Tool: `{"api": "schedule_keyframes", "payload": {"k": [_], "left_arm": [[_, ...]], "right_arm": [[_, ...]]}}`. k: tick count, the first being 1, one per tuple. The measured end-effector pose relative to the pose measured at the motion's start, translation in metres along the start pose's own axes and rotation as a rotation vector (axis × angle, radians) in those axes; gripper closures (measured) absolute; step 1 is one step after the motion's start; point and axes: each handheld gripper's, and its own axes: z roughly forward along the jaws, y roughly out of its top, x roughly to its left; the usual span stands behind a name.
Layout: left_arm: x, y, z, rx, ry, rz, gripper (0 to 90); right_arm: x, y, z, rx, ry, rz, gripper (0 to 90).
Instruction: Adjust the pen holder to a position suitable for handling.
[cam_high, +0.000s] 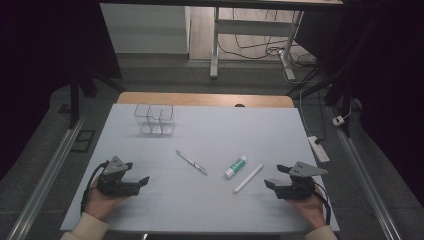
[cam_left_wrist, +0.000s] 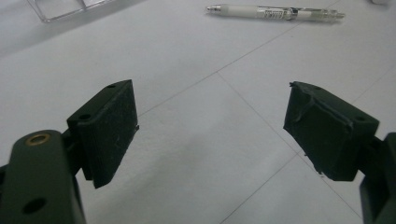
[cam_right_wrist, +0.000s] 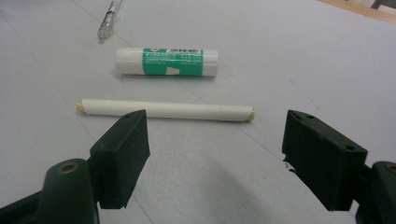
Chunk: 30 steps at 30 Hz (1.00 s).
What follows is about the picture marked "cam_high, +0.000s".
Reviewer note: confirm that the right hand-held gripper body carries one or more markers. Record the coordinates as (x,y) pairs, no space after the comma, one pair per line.
(298,186)

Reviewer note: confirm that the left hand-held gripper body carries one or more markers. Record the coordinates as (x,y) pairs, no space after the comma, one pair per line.
(113,185)

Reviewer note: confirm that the white frosted pen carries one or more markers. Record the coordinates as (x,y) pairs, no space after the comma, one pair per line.
(248,178)

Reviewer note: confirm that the white and green glue stick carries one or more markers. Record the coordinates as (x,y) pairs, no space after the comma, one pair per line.
(235,167)

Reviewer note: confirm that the silver pen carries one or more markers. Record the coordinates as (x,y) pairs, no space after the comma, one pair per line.
(191,162)

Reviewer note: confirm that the clear plastic pen holder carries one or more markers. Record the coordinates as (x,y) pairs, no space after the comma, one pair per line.
(155,120)

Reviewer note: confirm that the person's left hand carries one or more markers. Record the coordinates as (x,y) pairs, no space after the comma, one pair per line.
(100,205)

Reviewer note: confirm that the person's right hand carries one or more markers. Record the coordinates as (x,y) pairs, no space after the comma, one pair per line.
(310,210)

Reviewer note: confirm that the white power strip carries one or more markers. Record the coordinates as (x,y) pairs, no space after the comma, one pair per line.
(318,149)

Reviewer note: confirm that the small white adapter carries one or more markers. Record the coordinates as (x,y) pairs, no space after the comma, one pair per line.
(338,120)

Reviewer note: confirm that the black table grommet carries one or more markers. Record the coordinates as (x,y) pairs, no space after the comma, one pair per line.
(239,105)

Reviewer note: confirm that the black stand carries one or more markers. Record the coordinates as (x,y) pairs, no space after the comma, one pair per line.
(336,90)
(75,100)

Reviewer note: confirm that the black curtain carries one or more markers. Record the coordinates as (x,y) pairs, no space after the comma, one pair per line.
(40,66)
(393,83)

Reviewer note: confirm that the white-legged desk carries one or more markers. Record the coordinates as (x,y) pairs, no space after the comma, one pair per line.
(253,27)

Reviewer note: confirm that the metal floor rail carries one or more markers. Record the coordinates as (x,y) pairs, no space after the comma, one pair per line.
(370,186)
(46,181)

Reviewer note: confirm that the small black floor frame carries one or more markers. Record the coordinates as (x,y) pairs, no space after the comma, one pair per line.
(65,108)

